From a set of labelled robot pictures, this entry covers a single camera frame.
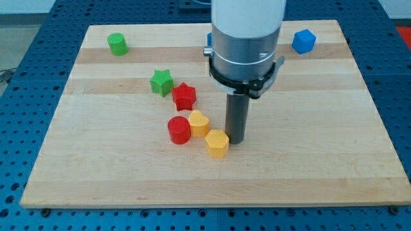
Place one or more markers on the green star block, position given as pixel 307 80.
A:
pixel 162 82

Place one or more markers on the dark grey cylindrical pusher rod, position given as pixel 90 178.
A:
pixel 236 117

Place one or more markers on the yellow hexagon block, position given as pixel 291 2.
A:
pixel 217 143

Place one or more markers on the wooden board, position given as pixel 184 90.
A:
pixel 315 139

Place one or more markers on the blue cube block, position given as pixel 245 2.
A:
pixel 303 41

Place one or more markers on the red cylinder block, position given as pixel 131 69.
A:
pixel 179 130

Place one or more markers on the blue block behind arm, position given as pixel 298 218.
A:
pixel 209 39

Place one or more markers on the green cylinder block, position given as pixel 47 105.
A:
pixel 117 44

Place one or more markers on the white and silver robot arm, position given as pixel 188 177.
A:
pixel 244 36

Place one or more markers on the yellow heart block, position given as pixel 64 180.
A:
pixel 199 124

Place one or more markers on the red star block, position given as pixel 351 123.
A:
pixel 184 97

